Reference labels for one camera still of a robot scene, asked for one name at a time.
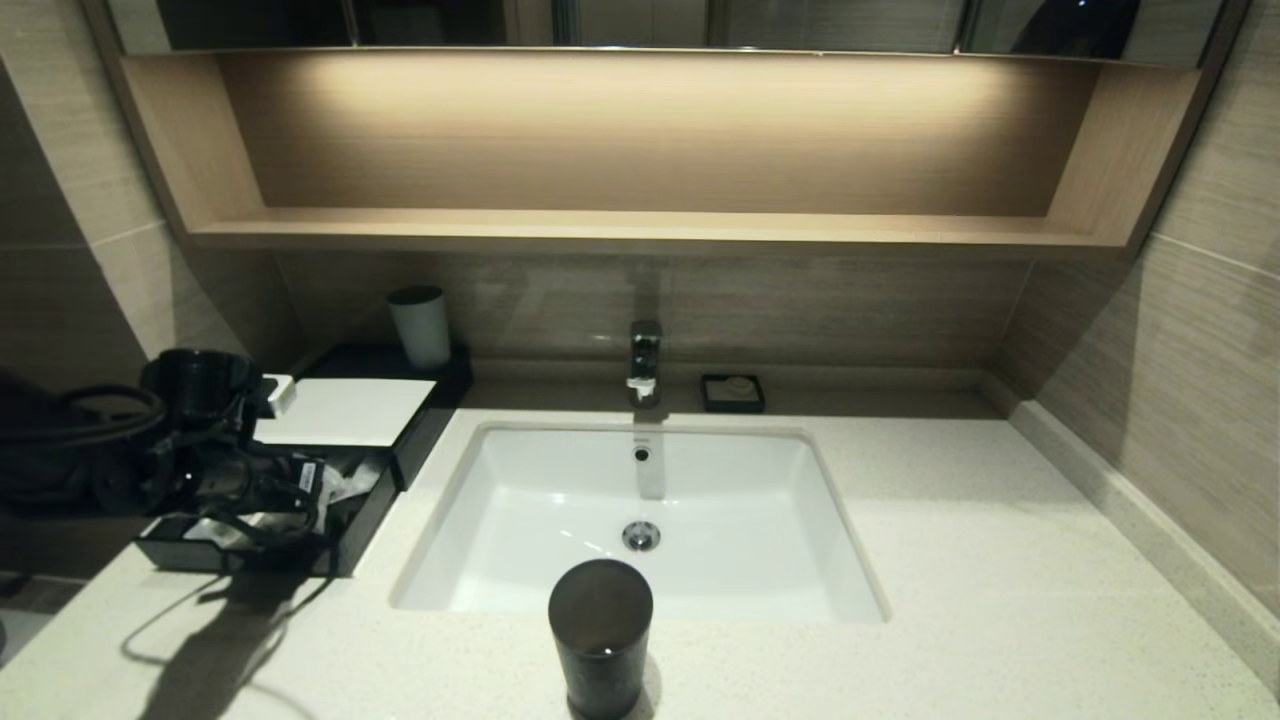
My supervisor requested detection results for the black soap dish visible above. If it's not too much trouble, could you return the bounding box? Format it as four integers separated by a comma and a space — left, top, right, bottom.
700, 374, 767, 415

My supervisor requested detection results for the mirror cabinet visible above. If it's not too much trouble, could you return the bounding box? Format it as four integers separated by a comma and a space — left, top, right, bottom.
105, 0, 1226, 69

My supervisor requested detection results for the thick black cable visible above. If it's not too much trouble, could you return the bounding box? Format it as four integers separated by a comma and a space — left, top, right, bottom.
0, 383, 169, 449

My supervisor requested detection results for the dark grey tumbler cup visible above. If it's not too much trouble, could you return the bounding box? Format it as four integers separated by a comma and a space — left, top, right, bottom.
547, 558, 655, 720

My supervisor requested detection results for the small white sachet packet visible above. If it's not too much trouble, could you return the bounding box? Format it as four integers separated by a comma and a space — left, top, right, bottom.
318, 452, 389, 509

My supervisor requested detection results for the chrome faucet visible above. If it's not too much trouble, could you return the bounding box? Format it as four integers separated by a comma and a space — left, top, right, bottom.
627, 320, 663, 409

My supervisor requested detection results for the light wooden wall shelf niche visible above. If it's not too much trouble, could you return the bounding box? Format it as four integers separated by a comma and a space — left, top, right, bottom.
80, 0, 1256, 261

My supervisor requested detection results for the white cup with dark rim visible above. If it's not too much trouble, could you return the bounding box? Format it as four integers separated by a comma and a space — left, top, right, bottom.
387, 285, 453, 372

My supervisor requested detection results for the white ceramic sink basin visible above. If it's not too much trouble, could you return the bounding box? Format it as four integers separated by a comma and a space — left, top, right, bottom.
390, 420, 889, 626

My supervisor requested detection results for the long clear toothbrush pack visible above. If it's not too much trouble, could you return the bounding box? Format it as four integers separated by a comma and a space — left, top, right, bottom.
183, 512, 256, 549

